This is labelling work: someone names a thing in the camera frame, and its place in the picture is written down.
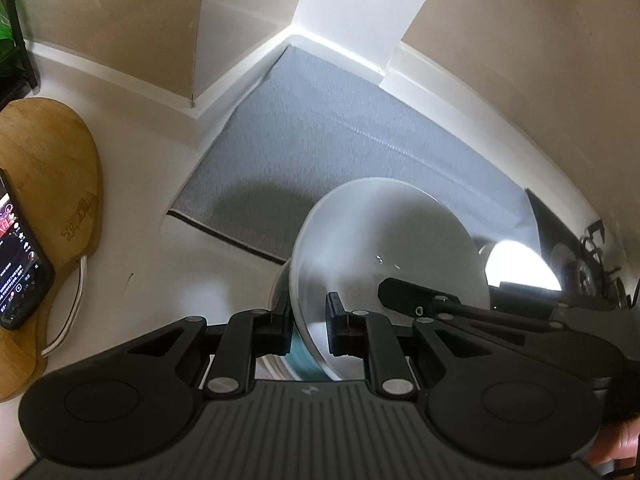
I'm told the white bowl with patterned exterior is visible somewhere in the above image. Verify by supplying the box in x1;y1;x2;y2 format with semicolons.
270;177;491;383

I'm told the green item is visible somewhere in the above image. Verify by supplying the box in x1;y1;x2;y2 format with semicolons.
0;0;16;61

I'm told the grey mat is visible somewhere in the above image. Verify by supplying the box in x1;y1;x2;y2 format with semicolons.
167;45;533;266

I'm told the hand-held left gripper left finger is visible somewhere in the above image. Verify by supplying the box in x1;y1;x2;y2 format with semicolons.
127;290;293;397

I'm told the wooden cutting board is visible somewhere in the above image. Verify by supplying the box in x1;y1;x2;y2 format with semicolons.
0;97;104;403

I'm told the black smartphone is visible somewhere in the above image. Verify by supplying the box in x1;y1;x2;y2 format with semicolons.
0;167;57;332

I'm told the black cooktop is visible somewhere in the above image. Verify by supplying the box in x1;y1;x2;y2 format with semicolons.
525;187;640;311

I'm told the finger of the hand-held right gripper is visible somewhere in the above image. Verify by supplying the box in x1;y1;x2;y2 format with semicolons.
377;277;551;336

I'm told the person's right hand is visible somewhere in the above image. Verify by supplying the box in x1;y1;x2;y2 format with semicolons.
585;407;640;468

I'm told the black rack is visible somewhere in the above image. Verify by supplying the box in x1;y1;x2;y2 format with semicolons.
0;0;40;108

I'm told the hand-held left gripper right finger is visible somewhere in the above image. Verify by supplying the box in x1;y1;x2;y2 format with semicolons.
325;292;503;398

